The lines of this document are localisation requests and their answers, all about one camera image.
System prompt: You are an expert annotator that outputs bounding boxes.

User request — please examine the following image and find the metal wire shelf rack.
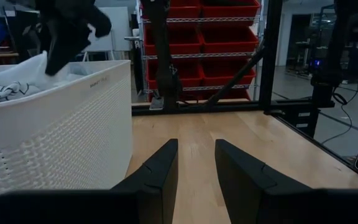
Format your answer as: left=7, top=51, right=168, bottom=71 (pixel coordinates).
left=137, top=0, right=265, bottom=103

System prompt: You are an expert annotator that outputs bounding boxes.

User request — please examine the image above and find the white shirt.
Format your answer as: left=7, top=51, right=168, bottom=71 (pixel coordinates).
left=0, top=51, right=86, bottom=94

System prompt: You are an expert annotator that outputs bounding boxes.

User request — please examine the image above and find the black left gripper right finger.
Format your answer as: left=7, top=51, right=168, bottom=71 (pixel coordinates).
left=215, top=139, right=310, bottom=224

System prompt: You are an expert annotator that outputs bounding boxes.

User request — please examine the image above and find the black control box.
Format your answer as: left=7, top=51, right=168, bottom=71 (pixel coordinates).
left=283, top=108, right=319, bottom=138

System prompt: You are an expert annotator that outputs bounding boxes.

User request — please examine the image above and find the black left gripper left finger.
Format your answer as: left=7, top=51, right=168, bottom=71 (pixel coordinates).
left=110, top=139, right=178, bottom=224

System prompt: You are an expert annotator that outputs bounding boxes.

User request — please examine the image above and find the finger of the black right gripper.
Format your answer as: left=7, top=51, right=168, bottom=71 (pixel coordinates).
left=44, top=27, right=68, bottom=76
left=65, top=28, right=90, bottom=63

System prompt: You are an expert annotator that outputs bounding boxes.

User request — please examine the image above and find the black floor cable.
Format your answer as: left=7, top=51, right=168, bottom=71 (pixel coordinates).
left=320, top=80, right=358, bottom=146

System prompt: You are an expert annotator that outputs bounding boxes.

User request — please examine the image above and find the white leaf-patterned garment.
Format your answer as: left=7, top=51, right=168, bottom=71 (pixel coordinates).
left=0, top=81, right=42, bottom=105

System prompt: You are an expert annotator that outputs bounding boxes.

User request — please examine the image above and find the white perforated plastic basket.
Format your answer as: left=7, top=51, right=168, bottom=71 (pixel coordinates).
left=0, top=59, right=133, bottom=206

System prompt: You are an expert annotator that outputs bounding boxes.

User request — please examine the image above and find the black metal table frame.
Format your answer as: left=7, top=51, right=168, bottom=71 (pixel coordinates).
left=131, top=0, right=358, bottom=187

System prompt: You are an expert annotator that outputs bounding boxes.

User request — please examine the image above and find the black equipment stand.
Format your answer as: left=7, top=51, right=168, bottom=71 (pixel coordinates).
left=311, top=0, right=358, bottom=108

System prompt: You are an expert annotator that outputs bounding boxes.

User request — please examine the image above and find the red plastic bin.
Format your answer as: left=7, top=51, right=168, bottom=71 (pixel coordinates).
left=201, top=27, right=259, bottom=54
left=202, top=58, right=257, bottom=88
left=200, top=0, right=260, bottom=19
left=144, top=26, right=202, bottom=56
left=166, top=0, right=202, bottom=19
left=146, top=58, right=203, bottom=90

